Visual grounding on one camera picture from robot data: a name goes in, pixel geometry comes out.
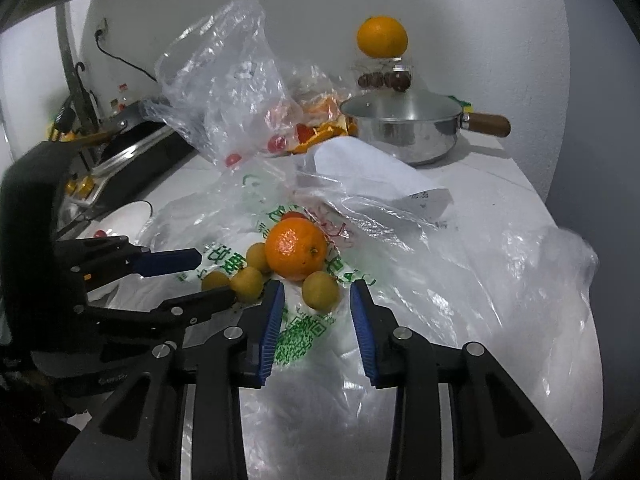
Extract white paper receipt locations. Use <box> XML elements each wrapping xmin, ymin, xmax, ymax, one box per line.
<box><xmin>295</xmin><ymin>137</ymin><xmax>448</xmax><ymax>226</ymax></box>

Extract green printed plastic bag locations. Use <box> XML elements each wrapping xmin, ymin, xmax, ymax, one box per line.
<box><xmin>87</xmin><ymin>165</ymin><xmax>601</xmax><ymax>480</ymax></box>

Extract orange peel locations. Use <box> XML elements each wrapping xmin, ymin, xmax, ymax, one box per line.
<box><xmin>287</xmin><ymin>117</ymin><xmax>358</xmax><ymax>156</ymax></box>

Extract small yellow-green fruit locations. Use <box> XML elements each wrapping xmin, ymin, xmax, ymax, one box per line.
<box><xmin>246</xmin><ymin>242</ymin><xmax>271</xmax><ymax>272</ymax></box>
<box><xmin>234</xmin><ymin>266</ymin><xmax>264</xmax><ymax>302</ymax></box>
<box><xmin>301</xmin><ymin>271</ymin><xmax>342</xmax><ymax>311</ymax></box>
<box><xmin>201</xmin><ymin>271</ymin><xmax>232</xmax><ymax>292</ymax></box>

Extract clear plastic bag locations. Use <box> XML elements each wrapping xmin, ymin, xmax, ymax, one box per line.
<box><xmin>142</xmin><ymin>0</ymin><xmax>361</xmax><ymax>171</ymax></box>

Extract mandarin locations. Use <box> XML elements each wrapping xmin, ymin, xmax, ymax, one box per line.
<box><xmin>264</xmin><ymin>217</ymin><xmax>327</xmax><ymax>282</ymax></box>

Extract clear box of dark fruits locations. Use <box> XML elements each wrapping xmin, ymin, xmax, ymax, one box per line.
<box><xmin>354</xmin><ymin>55</ymin><xmax>415</xmax><ymax>92</ymax></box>

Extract steel pot with wooden handle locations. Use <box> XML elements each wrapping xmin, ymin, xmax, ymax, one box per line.
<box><xmin>340</xmin><ymin>89</ymin><xmax>511</xmax><ymax>167</ymax></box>

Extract black wok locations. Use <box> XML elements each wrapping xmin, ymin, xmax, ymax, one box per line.
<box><xmin>50</xmin><ymin>100</ymin><xmax>171</xmax><ymax>147</ymax></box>

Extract large orange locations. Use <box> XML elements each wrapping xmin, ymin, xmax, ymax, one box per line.
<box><xmin>356</xmin><ymin>16</ymin><xmax>409</xmax><ymax>58</ymax></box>

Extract silver induction cooker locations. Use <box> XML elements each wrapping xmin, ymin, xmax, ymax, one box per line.
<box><xmin>57</xmin><ymin>120</ymin><xmax>193</xmax><ymax>211</ymax></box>

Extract black umbrella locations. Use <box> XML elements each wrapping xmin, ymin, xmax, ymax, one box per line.
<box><xmin>62</xmin><ymin>61</ymin><xmax>98</xmax><ymax>128</ymax></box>

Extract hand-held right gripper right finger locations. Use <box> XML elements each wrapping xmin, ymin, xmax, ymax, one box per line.
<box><xmin>349</xmin><ymin>280</ymin><xmax>583</xmax><ymax>480</ymax></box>

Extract glass pot lid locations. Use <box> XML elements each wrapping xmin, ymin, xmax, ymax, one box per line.
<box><xmin>341</xmin><ymin>77</ymin><xmax>461</xmax><ymax>122</ymax></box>

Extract orange fruit pieces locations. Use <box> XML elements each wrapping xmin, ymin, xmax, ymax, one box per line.
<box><xmin>300</xmin><ymin>92</ymin><xmax>346</xmax><ymax>121</ymax></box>

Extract white plate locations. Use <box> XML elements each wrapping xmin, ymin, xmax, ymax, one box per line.
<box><xmin>55</xmin><ymin>201</ymin><xmax>154</xmax><ymax>248</ymax></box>

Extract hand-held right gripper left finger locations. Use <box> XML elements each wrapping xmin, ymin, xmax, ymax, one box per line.
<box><xmin>52</xmin><ymin>280</ymin><xmax>287</xmax><ymax>480</ymax></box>

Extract black cooker cable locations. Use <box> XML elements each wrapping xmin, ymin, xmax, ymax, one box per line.
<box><xmin>95</xmin><ymin>35</ymin><xmax>158</xmax><ymax>83</ymax></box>

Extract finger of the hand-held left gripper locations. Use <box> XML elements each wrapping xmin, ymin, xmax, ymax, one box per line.
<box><xmin>85</xmin><ymin>287</ymin><xmax>237</xmax><ymax>333</ymax></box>
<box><xmin>55</xmin><ymin>235</ymin><xmax>202</xmax><ymax>291</ymax></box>

